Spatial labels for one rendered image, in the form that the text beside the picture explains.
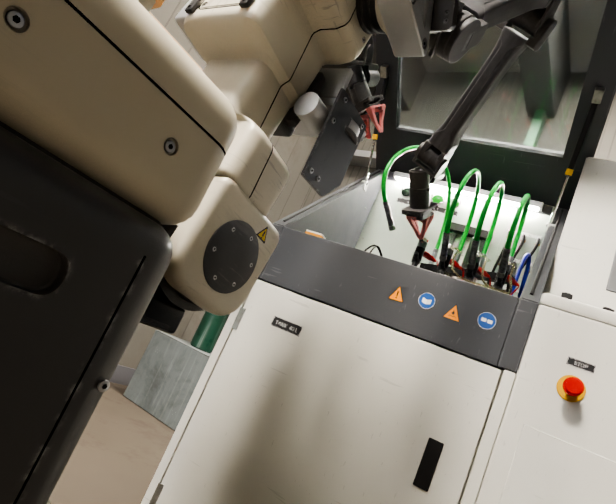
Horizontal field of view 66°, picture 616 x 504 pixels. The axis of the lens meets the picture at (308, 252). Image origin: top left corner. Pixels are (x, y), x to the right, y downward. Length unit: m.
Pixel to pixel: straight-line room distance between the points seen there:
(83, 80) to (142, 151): 0.06
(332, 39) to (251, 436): 0.88
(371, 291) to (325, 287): 0.12
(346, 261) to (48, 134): 0.96
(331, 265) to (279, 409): 0.38
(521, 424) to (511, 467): 0.08
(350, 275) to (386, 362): 0.23
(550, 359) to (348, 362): 0.43
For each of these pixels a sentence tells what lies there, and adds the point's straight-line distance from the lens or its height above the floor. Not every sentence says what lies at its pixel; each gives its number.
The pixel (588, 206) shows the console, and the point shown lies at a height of 1.36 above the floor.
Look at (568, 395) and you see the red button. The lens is 1.11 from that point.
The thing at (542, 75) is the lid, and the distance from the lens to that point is 1.68.
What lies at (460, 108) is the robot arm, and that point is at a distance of 1.28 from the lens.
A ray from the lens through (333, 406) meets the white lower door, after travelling 1.15.
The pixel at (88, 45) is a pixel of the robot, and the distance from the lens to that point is 0.34.
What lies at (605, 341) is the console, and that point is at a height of 0.91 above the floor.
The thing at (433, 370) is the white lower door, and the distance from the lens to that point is 1.11.
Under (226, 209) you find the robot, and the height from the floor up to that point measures 0.77.
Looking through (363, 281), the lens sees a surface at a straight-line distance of 1.19.
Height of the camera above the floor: 0.63
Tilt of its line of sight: 12 degrees up
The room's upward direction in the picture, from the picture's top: 24 degrees clockwise
